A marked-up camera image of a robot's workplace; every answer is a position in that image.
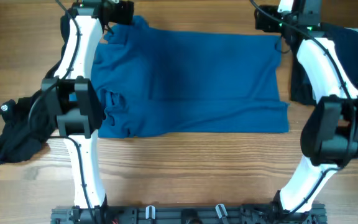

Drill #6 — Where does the left black camera cable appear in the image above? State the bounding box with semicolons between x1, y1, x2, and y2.
26;0;98;223

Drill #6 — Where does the folded navy blue garment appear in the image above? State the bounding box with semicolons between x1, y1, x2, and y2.
295;23;358;104

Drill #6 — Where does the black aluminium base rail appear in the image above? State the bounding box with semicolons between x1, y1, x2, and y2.
50;204;328;224

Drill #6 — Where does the blue t-shirt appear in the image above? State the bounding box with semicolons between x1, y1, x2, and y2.
91;16;289;138

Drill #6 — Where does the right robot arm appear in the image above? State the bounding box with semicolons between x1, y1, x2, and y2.
239;1;358;223

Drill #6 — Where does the black t-shirt with logo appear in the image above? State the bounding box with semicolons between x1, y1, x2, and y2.
0;12;74;165

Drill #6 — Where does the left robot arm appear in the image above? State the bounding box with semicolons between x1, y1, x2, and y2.
40;1;134;223

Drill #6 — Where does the folded black garment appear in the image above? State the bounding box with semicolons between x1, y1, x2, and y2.
290;55;316;105

